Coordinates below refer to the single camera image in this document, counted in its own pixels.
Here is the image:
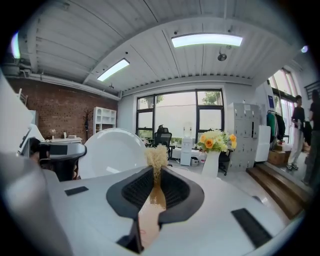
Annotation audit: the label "dark coat rack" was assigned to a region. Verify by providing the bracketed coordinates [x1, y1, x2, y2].
[83, 109, 92, 146]

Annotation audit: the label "white shelf cabinet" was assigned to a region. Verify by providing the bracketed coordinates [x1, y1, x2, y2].
[92, 106, 118, 135]

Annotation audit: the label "yellow flower bouquet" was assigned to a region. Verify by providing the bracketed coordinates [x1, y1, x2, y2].
[196, 128, 238, 154]

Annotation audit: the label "arched glass door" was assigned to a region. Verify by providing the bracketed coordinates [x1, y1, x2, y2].
[268, 66, 300, 145]

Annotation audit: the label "low black office chair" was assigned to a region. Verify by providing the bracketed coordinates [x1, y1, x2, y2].
[218, 148, 234, 176]

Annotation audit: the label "small ceiling light panel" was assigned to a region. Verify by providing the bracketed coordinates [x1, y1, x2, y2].
[96, 57, 131, 82]

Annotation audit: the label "grey metal lockers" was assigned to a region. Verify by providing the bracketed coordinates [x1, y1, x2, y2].
[226, 101, 262, 173]

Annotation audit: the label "black framed window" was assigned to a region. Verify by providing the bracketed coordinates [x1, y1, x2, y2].
[136, 88, 225, 151]

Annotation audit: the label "wooden scrub brush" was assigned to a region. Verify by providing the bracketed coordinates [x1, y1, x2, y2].
[136, 143, 170, 251]

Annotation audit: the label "white vase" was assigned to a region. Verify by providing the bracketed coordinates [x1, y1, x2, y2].
[200, 150, 221, 179]

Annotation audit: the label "white water dispenser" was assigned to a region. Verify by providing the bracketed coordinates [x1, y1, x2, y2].
[179, 121, 194, 167]

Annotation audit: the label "white plate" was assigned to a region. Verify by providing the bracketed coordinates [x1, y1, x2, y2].
[78, 127, 153, 180]

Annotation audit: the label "white desk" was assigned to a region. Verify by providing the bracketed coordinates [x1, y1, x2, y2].
[44, 136, 83, 146]

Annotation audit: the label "clothes rack with garments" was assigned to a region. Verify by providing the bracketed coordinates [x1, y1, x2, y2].
[265, 109, 287, 145]

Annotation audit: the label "cardboard box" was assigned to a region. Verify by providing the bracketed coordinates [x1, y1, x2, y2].
[267, 148, 288, 166]

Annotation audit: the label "black office chair with headrest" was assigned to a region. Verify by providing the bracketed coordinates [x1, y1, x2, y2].
[152, 123, 174, 161]

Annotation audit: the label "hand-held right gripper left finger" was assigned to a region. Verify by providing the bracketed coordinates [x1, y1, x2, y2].
[105, 166, 154, 219]

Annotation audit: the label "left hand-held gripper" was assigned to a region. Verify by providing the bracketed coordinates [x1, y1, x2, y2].
[17, 123, 88, 182]

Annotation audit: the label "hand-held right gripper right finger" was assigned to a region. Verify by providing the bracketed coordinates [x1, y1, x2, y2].
[156, 166, 205, 225]

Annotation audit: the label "large ceiling light panel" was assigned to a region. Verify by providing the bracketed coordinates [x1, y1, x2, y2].
[171, 33, 244, 49]

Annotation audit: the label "wooden steps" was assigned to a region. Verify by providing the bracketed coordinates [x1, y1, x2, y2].
[245, 161, 314, 220]

